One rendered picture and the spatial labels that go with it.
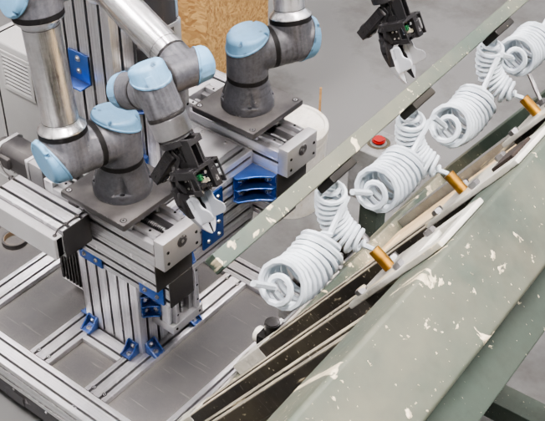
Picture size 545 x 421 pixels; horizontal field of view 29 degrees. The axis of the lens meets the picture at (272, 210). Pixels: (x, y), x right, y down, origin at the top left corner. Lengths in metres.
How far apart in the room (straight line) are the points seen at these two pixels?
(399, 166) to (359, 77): 3.75
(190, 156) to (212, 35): 2.28
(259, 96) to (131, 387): 1.00
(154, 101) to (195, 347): 1.54
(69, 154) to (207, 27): 1.82
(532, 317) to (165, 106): 0.83
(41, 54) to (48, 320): 1.36
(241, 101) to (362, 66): 2.31
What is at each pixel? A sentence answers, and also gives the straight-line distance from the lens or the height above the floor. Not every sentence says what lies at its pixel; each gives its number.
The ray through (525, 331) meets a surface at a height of 1.65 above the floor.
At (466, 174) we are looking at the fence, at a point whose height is 1.13.
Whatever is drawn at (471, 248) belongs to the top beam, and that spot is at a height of 1.92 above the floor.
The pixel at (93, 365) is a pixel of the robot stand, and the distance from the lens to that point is 3.37.
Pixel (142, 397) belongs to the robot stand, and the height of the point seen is 0.21.
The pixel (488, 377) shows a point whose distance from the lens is 1.40.
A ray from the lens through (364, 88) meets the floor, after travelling 4.98.
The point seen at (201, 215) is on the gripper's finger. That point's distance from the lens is 2.06.
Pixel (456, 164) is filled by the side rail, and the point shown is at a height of 0.96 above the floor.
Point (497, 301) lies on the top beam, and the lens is 1.15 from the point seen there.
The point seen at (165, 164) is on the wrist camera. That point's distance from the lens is 2.06.
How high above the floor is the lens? 2.67
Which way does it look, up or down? 39 degrees down
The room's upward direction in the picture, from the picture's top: 1 degrees clockwise
